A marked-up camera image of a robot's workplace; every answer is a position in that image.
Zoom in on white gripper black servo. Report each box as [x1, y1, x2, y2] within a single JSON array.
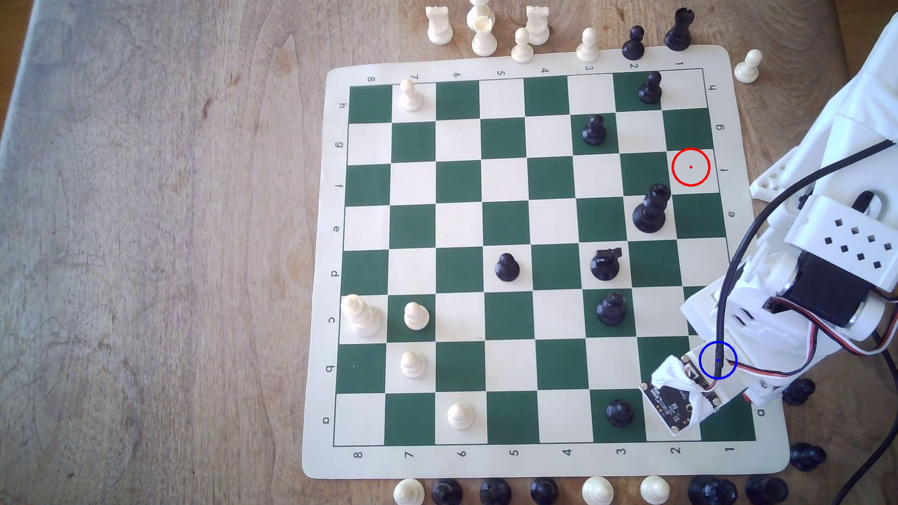
[[682, 252, 886, 406]]

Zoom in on thin black camera cable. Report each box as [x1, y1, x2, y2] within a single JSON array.
[[714, 139, 898, 380]]

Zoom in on tall white chess piece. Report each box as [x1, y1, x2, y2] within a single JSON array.
[[341, 294, 383, 339]]

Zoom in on black pawn on c3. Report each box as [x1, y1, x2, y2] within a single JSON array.
[[596, 292, 627, 327]]

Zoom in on red white black servo wires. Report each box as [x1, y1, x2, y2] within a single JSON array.
[[726, 295, 898, 380]]

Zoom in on green and white chess mat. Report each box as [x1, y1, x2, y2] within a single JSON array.
[[302, 44, 790, 480]]

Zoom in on taped wrist camera circuit board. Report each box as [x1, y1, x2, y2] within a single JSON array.
[[641, 354, 724, 431]]

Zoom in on thick black cable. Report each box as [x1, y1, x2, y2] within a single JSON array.
[[831, 330, 898, 505]]

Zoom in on black chess rook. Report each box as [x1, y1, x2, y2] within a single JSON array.
[[664, 7, 695, 52]]

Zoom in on black rook on d3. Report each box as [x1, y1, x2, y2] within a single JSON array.
[[590, 247, 624, 282]]

